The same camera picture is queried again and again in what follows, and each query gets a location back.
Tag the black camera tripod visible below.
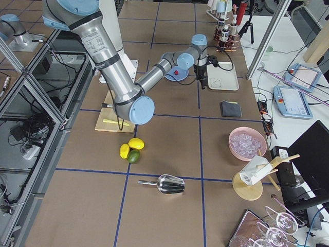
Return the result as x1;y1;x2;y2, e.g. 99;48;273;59
239;1;258;44

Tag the grey folded cloth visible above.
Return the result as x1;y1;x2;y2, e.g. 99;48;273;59
220;101;242;117

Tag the aluminium frame post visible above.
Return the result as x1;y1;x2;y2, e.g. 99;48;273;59
246;0;291;80

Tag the metal scoop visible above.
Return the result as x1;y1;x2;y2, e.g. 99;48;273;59
138;174;185;195

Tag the dark drink bottle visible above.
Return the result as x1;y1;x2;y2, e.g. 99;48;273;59
229;15;237;36
217;17;225;36
220;25;229;42

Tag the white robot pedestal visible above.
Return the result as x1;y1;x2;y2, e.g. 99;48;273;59
99;0;138;82

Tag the yellow lemon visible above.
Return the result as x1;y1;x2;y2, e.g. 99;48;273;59
128;137;145;150
119;144;131;159

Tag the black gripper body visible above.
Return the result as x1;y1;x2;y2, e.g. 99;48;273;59
194;55;219;77

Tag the wine glass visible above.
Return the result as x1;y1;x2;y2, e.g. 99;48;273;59
265;206;305;235
257;221;296;246

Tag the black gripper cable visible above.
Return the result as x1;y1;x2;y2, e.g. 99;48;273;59
169;46;234;85

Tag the wooden cutting board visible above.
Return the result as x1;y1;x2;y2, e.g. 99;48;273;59
95;92;135;133

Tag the blue teach pendant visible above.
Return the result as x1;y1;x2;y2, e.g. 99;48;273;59
283;63;322;93
273;86;313;119

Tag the cream bear tray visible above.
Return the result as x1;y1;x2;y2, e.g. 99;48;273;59
207;62;239;91

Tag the yellow plastic knife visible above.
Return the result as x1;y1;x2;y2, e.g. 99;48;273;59
102;119;130;127

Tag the black monitor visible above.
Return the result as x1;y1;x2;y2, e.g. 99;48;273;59
271;120;328;213

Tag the pink bowl of ice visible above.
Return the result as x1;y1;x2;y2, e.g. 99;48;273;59
228;127;267;161

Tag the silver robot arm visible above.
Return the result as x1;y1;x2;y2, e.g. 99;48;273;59
1;14;40;52
42;1;207;125

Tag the white mug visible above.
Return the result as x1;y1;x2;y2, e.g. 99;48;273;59
239;155;272;186

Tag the copper bottle rack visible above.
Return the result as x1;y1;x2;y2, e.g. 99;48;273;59
214;27;240;51

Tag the green lime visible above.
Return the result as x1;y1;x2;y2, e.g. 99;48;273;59
127;149;140;164

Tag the blue plate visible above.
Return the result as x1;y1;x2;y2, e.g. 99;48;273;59
165;66;189;81

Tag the wooden cup stand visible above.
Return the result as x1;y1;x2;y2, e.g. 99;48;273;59
232;154;300;201

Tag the silver handled knife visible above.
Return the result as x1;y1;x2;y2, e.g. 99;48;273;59
101;103;113;108

